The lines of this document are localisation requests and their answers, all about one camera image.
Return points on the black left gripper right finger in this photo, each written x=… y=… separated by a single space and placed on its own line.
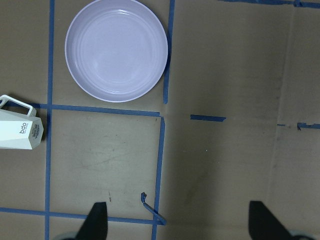
x=263 y=225

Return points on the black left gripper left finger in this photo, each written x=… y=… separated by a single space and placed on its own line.
x=95 y=226

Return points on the white faceted cup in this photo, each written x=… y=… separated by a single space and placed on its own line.
x=19 y=131

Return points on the lilac round plate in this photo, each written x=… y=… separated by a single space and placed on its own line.
x=116 y=50

